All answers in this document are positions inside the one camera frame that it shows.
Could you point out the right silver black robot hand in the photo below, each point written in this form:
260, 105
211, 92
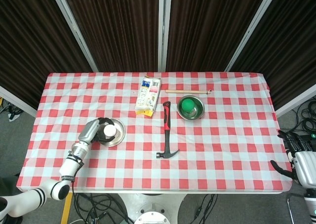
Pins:
304, 165

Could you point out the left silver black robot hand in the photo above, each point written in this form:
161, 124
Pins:
89, 131

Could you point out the white paper cup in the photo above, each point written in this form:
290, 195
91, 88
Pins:
109, 130

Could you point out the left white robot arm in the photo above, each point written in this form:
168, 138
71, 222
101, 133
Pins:
70, 167

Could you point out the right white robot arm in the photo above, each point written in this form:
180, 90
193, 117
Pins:
310, 205

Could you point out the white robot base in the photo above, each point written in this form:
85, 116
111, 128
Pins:
153, 206

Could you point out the red black claw hammer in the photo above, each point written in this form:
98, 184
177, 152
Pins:
167, 125

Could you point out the round steel plate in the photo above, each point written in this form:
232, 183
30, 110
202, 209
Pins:
119, 133

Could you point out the grey metal stand leg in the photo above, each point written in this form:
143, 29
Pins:
291, 206

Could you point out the white plastic tissue pack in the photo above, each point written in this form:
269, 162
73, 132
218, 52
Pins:
148, 95

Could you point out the yellow floor tape strip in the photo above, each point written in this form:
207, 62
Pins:
66, 209

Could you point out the red white checkered tablecloth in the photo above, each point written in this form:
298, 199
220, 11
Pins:
222, 147

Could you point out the green ball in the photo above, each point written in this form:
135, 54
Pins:
188, 105

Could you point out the thin wooden stick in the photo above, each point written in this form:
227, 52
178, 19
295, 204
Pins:
185, 91

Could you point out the dark pleated screen panel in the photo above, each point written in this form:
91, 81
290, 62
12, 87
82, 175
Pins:
209, 28
118, 28
32, 36
291, 48

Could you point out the steel bowl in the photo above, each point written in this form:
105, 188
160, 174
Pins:
197, 112

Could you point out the white table frame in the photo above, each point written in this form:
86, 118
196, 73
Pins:
153, 192

